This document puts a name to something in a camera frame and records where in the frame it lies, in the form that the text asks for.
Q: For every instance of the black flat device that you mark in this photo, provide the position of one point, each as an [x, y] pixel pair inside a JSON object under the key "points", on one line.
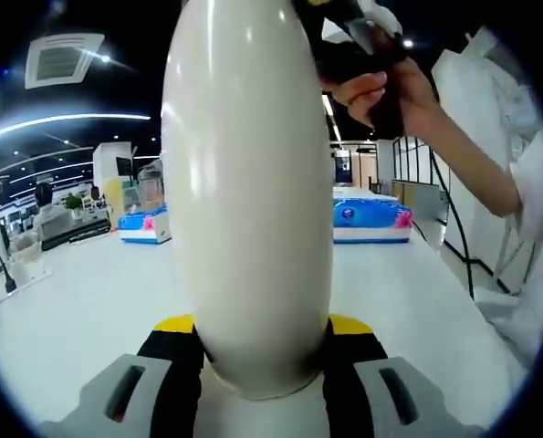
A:
{"points": [[84, 230]]}

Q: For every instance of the curved ceiling light strip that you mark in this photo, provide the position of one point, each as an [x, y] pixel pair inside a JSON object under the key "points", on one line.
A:
{"points": [[93, 117]]}

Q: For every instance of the clear plastic container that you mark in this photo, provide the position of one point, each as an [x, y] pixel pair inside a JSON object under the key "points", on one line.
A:
{"points": [[29, 278]]}

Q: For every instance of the person in white shirt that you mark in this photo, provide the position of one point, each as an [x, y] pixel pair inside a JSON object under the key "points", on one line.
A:
{"points": [[467, 114]]}

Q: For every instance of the pale yellow drink cup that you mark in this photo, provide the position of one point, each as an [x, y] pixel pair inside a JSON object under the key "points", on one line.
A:
{"points": [[114, 196]]}

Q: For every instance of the wooden low cabinet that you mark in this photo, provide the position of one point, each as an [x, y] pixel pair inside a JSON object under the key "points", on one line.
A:
{"points": [[417, 196]]}

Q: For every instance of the white table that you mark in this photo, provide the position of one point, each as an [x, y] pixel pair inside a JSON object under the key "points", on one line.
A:
{"points": [[93, 310]]}

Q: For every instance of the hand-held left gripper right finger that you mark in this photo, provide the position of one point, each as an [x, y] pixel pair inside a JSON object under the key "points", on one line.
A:
{"points": [[348, 378]]}

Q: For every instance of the grey office chair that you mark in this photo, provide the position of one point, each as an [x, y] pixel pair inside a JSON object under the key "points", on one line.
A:
{"points": [[56, 226]]}

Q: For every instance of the ceiling air conditioner vent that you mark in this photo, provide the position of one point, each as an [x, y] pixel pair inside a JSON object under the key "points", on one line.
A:
{"points": [[63, 61]]}

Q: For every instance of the black pillar monitor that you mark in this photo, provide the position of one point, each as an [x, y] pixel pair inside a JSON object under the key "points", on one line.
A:
{"points": [[124, 166]]}

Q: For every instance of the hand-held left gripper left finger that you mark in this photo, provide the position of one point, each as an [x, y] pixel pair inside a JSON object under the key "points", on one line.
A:
{"points": [[170, 378]]}

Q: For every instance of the white water cup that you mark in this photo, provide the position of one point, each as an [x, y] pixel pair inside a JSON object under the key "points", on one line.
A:
{"points": [[248, 182]]}

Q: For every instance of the blue screen kiosk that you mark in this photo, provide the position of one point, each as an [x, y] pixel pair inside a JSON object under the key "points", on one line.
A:
{"points": [[344, 169]]}

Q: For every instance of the person's right hand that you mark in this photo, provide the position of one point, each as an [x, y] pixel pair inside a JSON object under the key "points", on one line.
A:
{"points": [[417, 100]]}

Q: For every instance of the glass bowl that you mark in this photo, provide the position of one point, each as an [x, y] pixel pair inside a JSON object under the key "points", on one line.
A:
{"points": [[24, 248]]}

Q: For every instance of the person's white shirt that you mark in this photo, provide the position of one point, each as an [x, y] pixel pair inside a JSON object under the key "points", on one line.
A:
{"points": [[533, 237]]}

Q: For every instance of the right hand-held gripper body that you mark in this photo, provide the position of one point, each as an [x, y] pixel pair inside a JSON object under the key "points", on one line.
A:
{"points": [[344, 50]]}

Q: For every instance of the small potted plant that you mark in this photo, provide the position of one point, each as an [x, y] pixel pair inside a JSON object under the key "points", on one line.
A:
{"points": [[73, 201]]}

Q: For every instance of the blue tissue pack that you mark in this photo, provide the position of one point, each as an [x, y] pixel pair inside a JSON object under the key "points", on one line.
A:
{"points": [[138, 230], [371, 223]]}

